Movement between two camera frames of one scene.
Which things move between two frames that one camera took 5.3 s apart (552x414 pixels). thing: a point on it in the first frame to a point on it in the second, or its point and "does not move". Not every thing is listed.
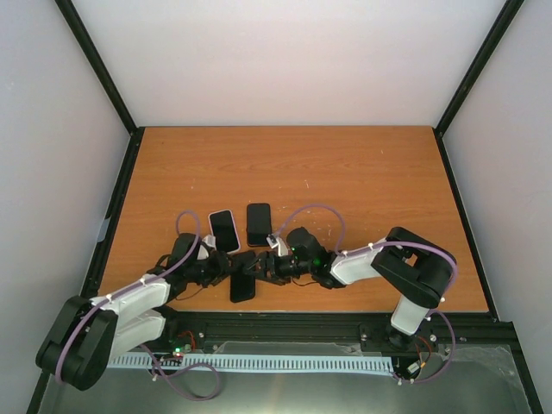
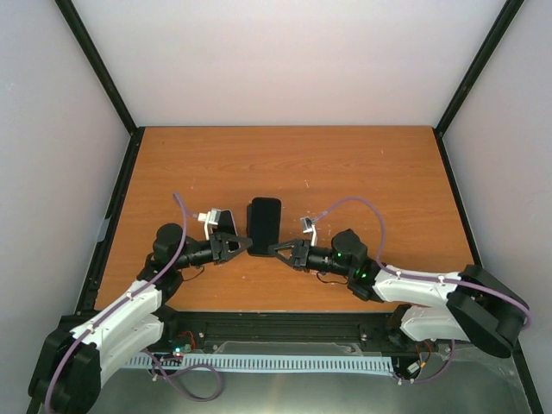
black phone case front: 242,266 to 264,224
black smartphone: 223,229 does not move
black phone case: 242,268 to 263,224
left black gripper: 222,268 to 222,239
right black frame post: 505,17 does not move
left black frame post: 84,40 does not move
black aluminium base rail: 191,332 does not move
